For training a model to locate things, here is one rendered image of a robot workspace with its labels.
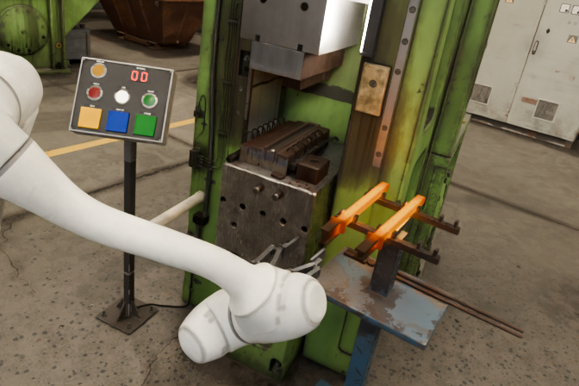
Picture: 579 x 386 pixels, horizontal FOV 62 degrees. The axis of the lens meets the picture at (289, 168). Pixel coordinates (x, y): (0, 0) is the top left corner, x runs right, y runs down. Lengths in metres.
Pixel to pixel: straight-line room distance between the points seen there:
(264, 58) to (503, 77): 5.32
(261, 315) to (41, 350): 1.67
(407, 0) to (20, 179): 1.25
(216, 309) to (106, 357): 1.43
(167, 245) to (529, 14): 6.19
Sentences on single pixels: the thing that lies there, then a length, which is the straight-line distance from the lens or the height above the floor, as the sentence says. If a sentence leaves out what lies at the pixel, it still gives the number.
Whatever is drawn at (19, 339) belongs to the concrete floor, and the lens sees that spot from 2.46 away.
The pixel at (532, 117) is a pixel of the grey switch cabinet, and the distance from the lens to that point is 6.77.
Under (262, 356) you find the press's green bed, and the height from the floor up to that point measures 0.11.
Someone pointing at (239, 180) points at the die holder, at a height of 0.87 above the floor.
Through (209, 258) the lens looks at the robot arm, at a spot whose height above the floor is 1.19.
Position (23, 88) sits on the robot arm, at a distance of 0.91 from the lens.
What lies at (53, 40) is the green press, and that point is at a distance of 6.33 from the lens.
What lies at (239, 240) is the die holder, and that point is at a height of 0.62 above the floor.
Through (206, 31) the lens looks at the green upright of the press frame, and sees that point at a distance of 1.97.
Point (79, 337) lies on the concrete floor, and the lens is 2.41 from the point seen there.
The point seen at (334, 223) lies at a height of 1.00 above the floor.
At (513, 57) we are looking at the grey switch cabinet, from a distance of 6.74.
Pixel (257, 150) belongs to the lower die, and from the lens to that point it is 1.78.
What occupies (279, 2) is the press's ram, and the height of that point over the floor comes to 1.50.
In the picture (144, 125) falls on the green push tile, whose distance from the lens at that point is 1.84.
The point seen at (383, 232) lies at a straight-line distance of 1.35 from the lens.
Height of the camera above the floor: 1.64
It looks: 23 degrees down
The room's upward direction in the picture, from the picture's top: 9 degrees clockwise
